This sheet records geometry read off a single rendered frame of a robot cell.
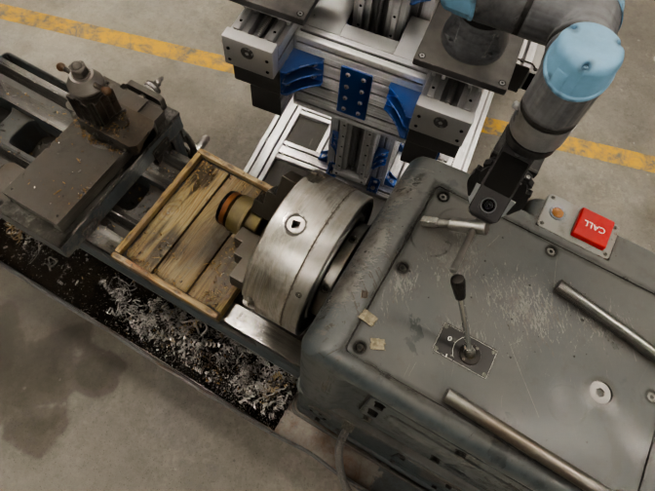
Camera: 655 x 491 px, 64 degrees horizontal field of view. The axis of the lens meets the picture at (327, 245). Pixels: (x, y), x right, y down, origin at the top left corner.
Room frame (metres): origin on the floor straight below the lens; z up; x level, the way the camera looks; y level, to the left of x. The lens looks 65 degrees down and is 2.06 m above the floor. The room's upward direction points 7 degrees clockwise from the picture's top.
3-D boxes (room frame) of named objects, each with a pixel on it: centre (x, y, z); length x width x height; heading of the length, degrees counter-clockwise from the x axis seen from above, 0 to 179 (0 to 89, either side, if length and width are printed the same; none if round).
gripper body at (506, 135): (0.47, -0.26, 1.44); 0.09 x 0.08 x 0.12; 157
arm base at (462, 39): (0.99, -0.28, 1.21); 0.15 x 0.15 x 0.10
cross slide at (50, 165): (0.70, 0.61, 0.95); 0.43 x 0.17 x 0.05; 157
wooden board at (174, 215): (0.55, 0.29, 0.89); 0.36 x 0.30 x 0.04; 157
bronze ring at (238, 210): (0.50, 0.18, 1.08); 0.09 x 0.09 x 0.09; 67
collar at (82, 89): (0.76, 0.58, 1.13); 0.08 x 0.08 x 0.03
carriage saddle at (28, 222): (0.70, 0.66, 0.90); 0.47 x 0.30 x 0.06; 157
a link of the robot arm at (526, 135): (0.47, -0.25, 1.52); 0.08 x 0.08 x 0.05
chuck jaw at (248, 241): (0.39, 0.15, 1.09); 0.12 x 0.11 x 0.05; 157
